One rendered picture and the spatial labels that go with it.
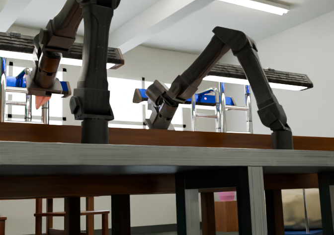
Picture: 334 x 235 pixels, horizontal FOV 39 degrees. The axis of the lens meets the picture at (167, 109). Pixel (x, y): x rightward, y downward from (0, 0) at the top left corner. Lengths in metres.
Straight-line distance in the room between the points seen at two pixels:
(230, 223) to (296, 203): 3.01
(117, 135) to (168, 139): 0.17
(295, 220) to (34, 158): 3.79
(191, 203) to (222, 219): 6.11
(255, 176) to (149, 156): 0.28
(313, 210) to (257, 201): 3.47
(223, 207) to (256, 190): 6.27
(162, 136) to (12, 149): 0.66
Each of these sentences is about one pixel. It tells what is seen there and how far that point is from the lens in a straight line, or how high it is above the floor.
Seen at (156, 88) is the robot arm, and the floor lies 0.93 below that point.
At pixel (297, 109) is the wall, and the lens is 7.24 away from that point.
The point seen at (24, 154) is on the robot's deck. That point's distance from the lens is 0.83.
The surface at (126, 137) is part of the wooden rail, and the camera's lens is 1.35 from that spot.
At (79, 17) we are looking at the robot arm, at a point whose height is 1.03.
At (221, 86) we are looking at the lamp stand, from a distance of 2.19.
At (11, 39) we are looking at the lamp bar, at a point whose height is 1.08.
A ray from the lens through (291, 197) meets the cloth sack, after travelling 4.47.
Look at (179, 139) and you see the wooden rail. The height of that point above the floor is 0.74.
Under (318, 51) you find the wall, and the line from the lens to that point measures 7.11.
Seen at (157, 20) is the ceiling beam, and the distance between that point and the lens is 6.12.
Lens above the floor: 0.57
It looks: 10 degrees up
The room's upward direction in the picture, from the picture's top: 2 degrees counter-clockwise
